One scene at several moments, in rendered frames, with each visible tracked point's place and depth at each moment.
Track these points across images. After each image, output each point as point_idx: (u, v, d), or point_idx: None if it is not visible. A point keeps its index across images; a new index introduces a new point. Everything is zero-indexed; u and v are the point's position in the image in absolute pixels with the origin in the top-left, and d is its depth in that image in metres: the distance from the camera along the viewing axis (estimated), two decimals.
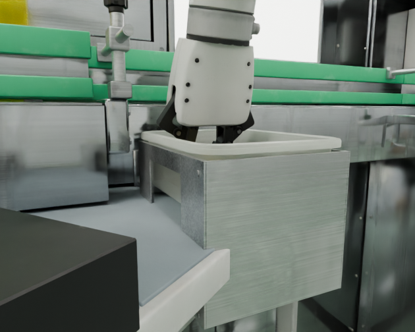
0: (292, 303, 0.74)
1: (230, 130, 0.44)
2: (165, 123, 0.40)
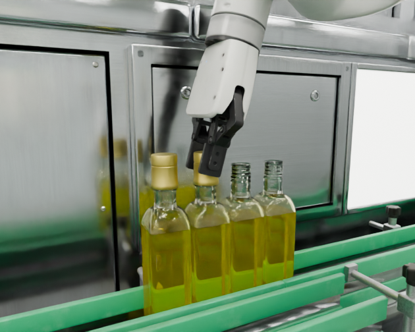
0: None
1: None
2: (240, 122, 0.41)
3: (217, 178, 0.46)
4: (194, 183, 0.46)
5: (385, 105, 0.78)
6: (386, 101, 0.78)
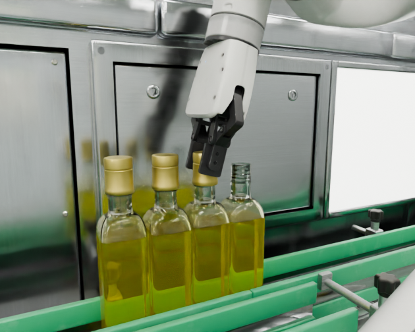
0: None
1: None
2: (240, 122, 0.41)
3: (176, 182, 0.43)
4: (153, 188, 0.43)
5: (368, 105, 0.75)
6: (369, 101, 0.75)
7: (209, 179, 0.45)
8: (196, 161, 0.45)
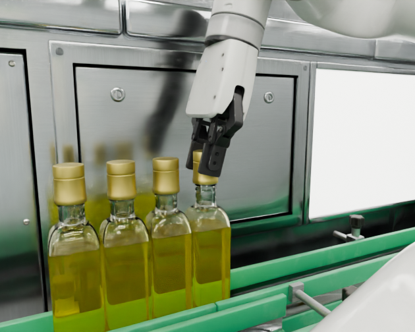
0: None
1: None
2: (240, 122, 0.41)
3: (132, 191, 0.41)
4: (107, 197, 0.41)
5: (350, 107, 0.73)
6: (350, 103, 0.73)
7: (169, 187, 0.43)
8: (155, 168, 0.42)
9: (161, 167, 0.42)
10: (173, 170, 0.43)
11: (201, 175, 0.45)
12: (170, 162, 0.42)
